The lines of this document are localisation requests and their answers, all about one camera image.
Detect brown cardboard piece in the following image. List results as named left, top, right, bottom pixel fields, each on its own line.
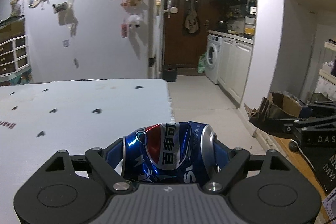
left=244, top=92, right=303, bottom=133

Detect crushed blue Pepsi can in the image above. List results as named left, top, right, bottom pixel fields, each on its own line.
left=122, top=121, right=217, bottom=185

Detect white kitchen cabinets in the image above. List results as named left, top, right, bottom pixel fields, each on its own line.
left=218, top=36, right=253, bottom=106

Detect green plastic bag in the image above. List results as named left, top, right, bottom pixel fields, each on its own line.
left=197, top=53, right=206, bottom=74

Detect black box on floor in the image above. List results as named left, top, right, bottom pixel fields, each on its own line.
left=162, top=65, right=178, bottom=83

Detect white washing machine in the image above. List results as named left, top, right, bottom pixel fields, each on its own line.
left=205, top=34, right=223, bottom=85

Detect pink hanging tag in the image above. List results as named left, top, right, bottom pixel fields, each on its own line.
left=121, top=23, right=128, bottom=38

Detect white drawer cabinet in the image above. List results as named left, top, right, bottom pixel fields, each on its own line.
left=0, top=35, right=30, bottom=76

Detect hanging brown bag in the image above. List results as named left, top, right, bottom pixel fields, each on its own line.
left=183, top=0, right=200, bottom=35

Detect white sheep plush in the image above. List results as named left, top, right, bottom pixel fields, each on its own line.
left=127, top=14, right=142, bottom=30

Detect brown wooden door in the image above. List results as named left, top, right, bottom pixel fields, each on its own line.
left=163, top=0, right=219, bottom=68

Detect glass tank on drawers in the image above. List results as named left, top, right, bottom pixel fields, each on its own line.
left=0, top=15, right=25, bottom=43

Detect white wall shelf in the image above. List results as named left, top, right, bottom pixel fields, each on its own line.
left=315, top=39, right=335, bottom=100

